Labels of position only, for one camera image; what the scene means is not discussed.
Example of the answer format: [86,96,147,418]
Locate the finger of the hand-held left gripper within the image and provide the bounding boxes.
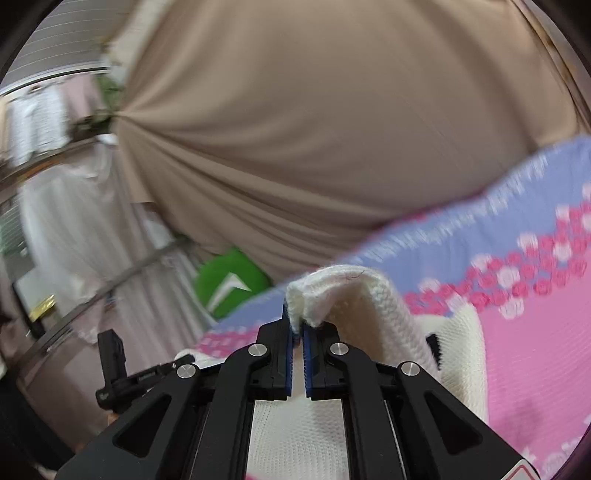
[97,329,126,386]

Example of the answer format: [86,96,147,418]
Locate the beige draped cloth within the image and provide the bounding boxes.
[113,0,583,289]

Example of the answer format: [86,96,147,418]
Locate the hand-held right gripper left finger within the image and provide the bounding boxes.
[55,318,296,480]

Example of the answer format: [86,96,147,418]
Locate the white hanging clothes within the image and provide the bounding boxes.
[7,85,72,160]

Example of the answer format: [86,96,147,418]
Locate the white red black knit sweater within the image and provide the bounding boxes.
[175,265,490,480]

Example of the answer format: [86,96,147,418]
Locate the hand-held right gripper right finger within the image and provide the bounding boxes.
[302,320,529,480]

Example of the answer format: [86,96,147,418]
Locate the white satin curtain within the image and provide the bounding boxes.
[18,134,218,356]

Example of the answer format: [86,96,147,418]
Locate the green cushion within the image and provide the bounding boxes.
[194,248,273,319]

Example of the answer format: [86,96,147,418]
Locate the metal bar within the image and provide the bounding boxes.
[21,240,197,367]

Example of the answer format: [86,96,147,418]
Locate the pink floral bedsheet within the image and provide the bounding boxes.
[194,136,591,480]

